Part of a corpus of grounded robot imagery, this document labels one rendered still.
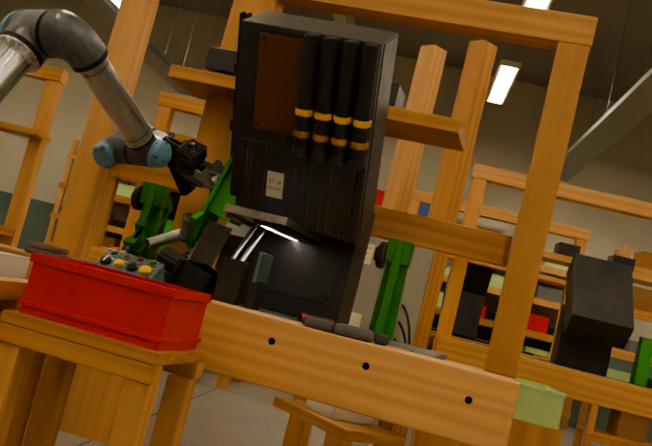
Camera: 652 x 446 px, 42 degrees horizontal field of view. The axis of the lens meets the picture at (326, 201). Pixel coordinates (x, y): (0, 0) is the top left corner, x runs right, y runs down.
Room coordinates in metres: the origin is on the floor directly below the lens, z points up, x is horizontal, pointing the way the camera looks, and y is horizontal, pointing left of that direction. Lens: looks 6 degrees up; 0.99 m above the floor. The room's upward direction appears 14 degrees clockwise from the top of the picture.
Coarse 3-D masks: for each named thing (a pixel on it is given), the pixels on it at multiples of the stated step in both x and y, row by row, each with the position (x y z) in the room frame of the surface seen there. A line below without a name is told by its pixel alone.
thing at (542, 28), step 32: (288, 0) 2.62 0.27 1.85; (320, 0) 2.56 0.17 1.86; (352, 0) 2.53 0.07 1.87; (384, 0) 2.51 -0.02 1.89; (416, 0) 2.48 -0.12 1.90; (448, 0) 2.46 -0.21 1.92; (480, 0) 2.44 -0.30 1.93; (448, 32) 2.54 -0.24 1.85; (480, 32) 2.47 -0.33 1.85; (512, 32) 2.41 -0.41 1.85; (544, 32) 2.39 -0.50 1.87; (576, 32) 2.37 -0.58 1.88
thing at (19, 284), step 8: (0, 280) 1.72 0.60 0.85; (8, 280) 1.76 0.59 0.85; (16, 280) 1.80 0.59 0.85; (24, 280) 1.86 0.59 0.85; (0, 288) 1.73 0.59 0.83; (8, 288) 1.76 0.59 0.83; (16, 288) 1.79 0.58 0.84; (24, 288) 1.82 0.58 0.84; (0, 296) 1.74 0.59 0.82; (8, 296) 1.77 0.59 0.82; (16, 296) 1.80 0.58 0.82
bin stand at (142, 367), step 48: (0, 336) 1.67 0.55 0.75; (48, 336) 1.65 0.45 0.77; (96, 336) 1.63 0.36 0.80; (0, 384) 1.67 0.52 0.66; (48, 384) 1.87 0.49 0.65; (144, 384) 1.60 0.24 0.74; (192, 384) 1.82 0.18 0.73; (0, 432) 1.69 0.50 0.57; (48, 432) 1.87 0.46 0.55; (144, 432) 1.64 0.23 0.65
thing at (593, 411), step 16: (624, 256) 8.75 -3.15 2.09; (640, 256) 8.85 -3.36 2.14; (640, 272) 8.68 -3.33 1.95; (640, 288) 8.78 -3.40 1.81; (640, 304) 8.78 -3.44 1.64; (624, 352) 8.73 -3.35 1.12; (608, 368) 8.77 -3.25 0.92; (592, 416) 8.74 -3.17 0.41; (624, 416) 8.77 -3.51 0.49; (576, 432) 9.17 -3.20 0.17; (592, 432) 8.74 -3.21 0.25; (608, 432) 9.02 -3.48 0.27; (624, 432) 8.77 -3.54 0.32; (640, 432) 8.76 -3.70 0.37
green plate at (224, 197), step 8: (224, 168) 2.20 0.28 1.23; (224, 176) 2.20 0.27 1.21; (216, 184) 2.20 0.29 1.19; (224, 184) 2.21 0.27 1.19; (216, 192) 2.21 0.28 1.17; (224, 192) 2.21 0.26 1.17; (208, 200) 2.20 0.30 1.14; (216, 200) 2.21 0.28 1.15; (224, 200) 2.21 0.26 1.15; (232, 200) 2.20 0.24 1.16; (208, 208) 2.21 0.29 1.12; (216, 208) 2.21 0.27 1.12; (208, 216) 2.24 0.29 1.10; (216, 216) 2.29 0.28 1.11; (224, 216) 2.20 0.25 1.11; (240, 224) 2.27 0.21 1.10
